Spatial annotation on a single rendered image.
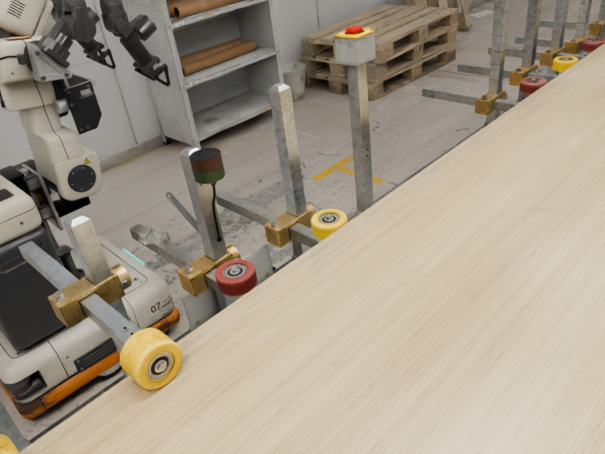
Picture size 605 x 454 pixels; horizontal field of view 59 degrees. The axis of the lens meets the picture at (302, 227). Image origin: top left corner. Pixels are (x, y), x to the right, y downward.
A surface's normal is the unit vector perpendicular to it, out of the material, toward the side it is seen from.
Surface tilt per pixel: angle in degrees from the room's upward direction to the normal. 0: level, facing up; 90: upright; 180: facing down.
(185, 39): 90
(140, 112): 90
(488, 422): 0
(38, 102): 90
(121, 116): 90
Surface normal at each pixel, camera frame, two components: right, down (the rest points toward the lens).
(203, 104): 0.71, 0.31
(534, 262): -0.11, -0.84
